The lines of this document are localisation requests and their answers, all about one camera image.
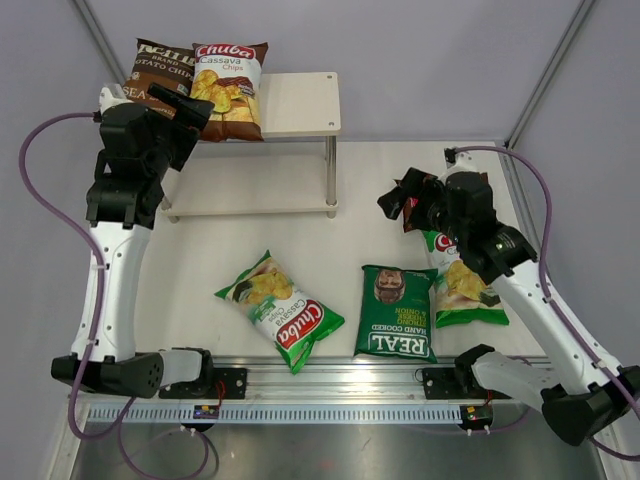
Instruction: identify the brown Kettle sea salt bag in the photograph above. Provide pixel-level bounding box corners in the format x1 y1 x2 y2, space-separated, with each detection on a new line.
123 38 195 117

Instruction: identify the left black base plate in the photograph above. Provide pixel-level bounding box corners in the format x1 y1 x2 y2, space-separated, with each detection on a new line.
158 367 248 400

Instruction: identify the aluminium mounting rail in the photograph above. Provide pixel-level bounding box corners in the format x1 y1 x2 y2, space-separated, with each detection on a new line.
67 355 561 405

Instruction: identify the green chuba cassava bag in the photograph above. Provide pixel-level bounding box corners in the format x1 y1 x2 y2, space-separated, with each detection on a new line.
215 251 345 375
423 231 510 328

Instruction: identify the white slotted cable duct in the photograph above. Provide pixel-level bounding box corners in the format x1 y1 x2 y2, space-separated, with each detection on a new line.
87 405 464 422

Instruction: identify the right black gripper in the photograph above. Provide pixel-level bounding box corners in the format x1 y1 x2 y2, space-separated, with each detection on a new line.
379 167 468 245

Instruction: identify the green Chuba cassava bag right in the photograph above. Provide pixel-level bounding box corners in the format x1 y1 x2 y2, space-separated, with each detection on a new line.
423 231 510 328

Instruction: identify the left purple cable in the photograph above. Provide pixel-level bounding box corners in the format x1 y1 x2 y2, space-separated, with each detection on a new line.
19 112 224 479

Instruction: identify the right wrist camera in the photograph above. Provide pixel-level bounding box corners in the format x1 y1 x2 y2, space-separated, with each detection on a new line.
444 148 478 175

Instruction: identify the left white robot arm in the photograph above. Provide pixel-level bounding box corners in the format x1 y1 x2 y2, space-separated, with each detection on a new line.
51 84 216 398

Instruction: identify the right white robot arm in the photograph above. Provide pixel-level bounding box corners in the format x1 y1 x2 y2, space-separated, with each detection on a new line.
377 168 639 446

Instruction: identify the white wooden two-tier shelf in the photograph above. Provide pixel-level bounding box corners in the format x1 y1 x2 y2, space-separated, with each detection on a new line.
161 72 341 223

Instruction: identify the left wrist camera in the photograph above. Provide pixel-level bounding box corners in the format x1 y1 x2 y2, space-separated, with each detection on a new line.
98 83 131 114

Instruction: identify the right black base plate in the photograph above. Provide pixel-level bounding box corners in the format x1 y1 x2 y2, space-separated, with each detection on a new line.
414 365 471 400

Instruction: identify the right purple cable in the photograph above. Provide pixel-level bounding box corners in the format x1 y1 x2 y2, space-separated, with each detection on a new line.
452 145 640 461

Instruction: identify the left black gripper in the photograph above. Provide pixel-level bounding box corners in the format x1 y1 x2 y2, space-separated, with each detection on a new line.
144 83 213 179

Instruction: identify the green Real chips bag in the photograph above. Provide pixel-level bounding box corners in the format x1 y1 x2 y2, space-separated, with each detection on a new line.
354 265 437 364

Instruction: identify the green Chuba cassava bag centre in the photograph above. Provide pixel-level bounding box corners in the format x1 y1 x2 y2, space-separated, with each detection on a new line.
215 251 345 375

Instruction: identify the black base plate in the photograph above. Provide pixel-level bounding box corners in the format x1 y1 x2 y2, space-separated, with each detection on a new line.
414 365 471 400
158 367 248 400

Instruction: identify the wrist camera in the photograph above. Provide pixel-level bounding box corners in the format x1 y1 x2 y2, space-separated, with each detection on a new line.
444 148 478 175
98 83 131 114

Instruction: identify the brown Chuba cassava bag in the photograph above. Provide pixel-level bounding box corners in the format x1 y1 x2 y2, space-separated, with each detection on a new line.
190 42 269 142
402 197 427 233

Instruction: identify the purple cable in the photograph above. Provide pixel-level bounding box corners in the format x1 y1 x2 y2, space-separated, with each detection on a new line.
452 145 640 461
19 112 224 479

